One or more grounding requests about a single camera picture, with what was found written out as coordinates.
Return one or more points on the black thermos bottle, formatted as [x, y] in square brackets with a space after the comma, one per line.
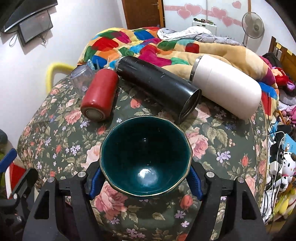
[168, 89]

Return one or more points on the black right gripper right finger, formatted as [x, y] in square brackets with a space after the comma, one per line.
[242, 219]

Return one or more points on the clear plastic cup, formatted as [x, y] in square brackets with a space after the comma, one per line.
[81, 77]

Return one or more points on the yellow foam tube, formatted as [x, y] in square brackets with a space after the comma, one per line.
[53, 69]

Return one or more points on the white box with items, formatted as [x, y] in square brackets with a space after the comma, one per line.
[209, 25]

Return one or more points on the white grey striped cloth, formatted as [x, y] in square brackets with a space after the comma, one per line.
[197, 33]

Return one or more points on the brown wooden door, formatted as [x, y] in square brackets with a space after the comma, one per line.
[143, 13]

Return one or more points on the red plush toy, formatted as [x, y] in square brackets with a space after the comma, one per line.
[281, 79]

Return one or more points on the frosted glass wardrobe door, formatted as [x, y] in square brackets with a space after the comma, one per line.
[226, 15]

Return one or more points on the white plush toy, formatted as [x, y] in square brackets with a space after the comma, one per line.
[288, 171]

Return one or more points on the yellow plush toy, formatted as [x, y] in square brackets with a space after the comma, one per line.
[286, 205]

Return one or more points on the standing electric fan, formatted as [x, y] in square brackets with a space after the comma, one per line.
[253, 26]

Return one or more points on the colourful patchwork blanket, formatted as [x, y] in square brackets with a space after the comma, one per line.
[178, 56]

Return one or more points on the wooden headboard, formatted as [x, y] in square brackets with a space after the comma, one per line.
[285, 56]

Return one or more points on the floral dark green bedspread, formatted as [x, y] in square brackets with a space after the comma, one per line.
[59, 141]

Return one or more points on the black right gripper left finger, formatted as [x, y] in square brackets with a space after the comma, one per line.
[63, 211]

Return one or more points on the dark green ceramic cup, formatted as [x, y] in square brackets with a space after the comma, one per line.
[145, 157]

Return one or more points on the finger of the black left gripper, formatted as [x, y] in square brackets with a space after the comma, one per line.
[22, 190]
[7, 160]

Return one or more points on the white thermos bottle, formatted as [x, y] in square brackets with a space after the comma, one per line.
[227, 86]

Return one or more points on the red thermos bottle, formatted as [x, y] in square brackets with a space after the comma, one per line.
[98, 101]

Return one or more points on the small wall monitor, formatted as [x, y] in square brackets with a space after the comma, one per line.
[34, 26]

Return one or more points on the light blue box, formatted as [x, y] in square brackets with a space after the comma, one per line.
[289, 145]

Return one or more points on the wall mounted television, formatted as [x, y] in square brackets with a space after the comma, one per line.
[14, 12]

